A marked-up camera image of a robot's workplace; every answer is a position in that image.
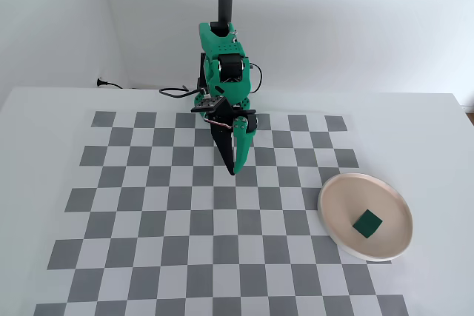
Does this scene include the gripper with black motor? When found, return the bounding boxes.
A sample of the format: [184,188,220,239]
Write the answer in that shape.
[210,98,258,176]

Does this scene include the dark green cube dice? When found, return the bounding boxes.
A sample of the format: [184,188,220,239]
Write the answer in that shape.
[352,209,384,238]

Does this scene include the beige round plate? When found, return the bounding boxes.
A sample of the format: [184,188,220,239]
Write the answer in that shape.
[317,172,414,262]

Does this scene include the grey white checkerboard mat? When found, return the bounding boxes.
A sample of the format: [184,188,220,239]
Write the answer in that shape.
[35,110,410,316]

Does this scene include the thin multicolour servo wire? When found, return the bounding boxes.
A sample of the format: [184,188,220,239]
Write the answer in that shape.
[201,112,238,132]

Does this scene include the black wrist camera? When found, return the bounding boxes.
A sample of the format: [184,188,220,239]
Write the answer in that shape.
[190,95,227,114]

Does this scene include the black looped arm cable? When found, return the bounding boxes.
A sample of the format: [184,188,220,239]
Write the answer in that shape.
[247,63,264,94]

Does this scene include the black camera cable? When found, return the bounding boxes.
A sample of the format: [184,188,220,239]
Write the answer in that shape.
[159,87,201,100]

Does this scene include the black wall plug cable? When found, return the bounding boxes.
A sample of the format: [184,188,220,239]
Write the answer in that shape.
[96,78,124,90]

